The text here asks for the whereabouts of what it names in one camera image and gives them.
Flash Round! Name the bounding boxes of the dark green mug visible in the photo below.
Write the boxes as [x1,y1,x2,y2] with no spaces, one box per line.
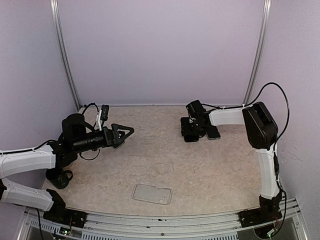
[45,168,73,190]

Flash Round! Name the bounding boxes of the aluminium frame post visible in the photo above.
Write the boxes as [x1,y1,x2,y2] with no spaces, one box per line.
[242,0,272,104]
[49,0,81,111]

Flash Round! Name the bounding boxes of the black phone case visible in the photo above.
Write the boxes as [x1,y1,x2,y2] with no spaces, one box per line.
[183,135,199,143]

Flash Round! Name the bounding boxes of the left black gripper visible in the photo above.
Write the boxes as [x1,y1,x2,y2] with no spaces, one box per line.
[72,122,134,153]

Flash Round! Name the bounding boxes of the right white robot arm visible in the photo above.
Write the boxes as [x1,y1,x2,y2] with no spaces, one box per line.
[180,98,284,227]

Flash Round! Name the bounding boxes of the clear plain phone case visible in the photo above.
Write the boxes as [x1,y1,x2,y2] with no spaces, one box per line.
[132,183,172,206]

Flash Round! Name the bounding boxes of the black phone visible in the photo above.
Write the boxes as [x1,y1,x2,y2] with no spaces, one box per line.
[112,142,125,149]

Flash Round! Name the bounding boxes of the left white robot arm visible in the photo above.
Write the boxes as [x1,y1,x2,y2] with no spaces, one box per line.
[0,104,135,223]

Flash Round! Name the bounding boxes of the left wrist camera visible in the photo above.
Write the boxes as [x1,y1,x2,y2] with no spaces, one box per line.
[95,104,110,131]

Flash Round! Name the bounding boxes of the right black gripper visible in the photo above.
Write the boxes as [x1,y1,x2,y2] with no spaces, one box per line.
[182,119,206,135]

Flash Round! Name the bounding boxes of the left aluminium frame post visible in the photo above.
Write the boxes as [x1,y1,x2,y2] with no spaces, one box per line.
[49,0,81,111]

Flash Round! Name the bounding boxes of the front aluminium rail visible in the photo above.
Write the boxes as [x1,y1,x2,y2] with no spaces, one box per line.
[16,198,308,240]

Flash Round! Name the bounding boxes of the right aluminium frame post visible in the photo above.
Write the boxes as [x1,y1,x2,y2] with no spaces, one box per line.
[242,0,272,104]

